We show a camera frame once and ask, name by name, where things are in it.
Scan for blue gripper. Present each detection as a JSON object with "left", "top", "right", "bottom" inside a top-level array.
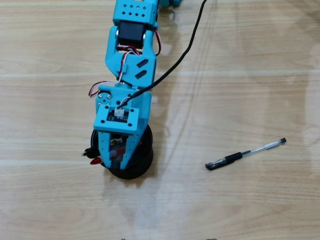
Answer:
[{"left": 94, "top": 84, "right": 153, "bottom": 171}]

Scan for clear gel pen black grip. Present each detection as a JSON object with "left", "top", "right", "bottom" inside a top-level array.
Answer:
[{"left": 205, "top": 136, "right": 287, "bottom": 171}]

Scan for red white servo wires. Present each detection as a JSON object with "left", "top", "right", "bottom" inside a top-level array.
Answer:
[{"left": 89, "top": 28, "right": 162, "bottom": 98}]

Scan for black camera cable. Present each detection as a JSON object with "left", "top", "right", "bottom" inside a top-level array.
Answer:
[{"left": 116, "top": 0, "right": 208, "bottom": 111}]

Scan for black grip silver tip pen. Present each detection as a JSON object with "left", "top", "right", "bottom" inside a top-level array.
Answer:
[{"left": 81, "top": 138, "right": 125, "bottom": 159}]

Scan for black mesh pen holder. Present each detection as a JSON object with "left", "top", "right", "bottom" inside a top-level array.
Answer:
[{"left": 90, "top": 123, "right": 155, "bottom": 180}]

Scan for red pen white grip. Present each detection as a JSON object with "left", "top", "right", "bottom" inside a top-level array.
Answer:
[{"left": 90, "top": 147, "right": 126, "bottom": 165}]

